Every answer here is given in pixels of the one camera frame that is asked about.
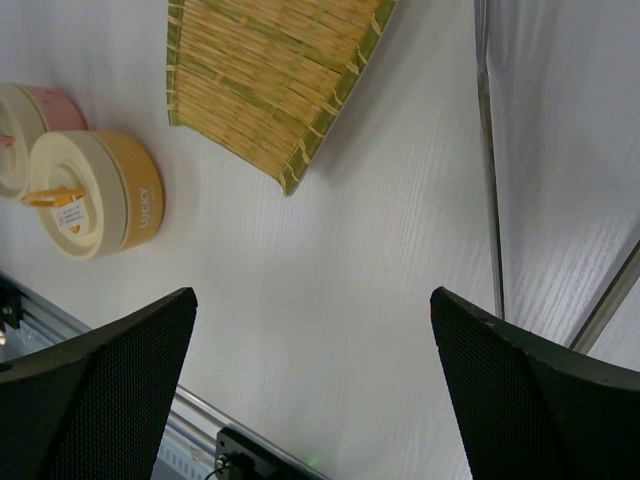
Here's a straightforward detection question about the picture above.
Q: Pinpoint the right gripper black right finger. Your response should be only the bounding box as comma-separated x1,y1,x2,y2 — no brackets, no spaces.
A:
430,287,639,479

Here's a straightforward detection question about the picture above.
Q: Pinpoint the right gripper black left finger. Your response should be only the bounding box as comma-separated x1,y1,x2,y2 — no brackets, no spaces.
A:
1,287,197,479

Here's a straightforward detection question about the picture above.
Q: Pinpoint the cream lid orange label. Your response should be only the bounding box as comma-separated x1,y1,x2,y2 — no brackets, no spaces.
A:
22,131,126,260

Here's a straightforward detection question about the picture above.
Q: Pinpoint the cream lid pink label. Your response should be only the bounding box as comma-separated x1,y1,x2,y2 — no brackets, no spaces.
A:
1,83,46,201

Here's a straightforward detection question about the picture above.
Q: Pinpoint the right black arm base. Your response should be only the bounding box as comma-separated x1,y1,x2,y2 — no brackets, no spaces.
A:
205,427,322,480

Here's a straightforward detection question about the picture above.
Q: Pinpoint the orange bottom bowl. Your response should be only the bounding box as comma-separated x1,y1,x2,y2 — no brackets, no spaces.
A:
92,131,165,251

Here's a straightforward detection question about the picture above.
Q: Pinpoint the pink bottom bowl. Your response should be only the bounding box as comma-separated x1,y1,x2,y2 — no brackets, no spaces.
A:
18,84,88,132

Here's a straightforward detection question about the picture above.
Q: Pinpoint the woven bamboo tray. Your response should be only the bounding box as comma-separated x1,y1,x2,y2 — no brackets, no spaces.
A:
166,0,396,196

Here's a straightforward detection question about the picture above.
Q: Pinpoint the aluminium front rail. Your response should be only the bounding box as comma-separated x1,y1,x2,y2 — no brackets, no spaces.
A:
1,274,326,479

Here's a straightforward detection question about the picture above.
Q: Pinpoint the aluminium corner post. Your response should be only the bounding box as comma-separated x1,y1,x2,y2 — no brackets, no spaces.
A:
474,0,505,318

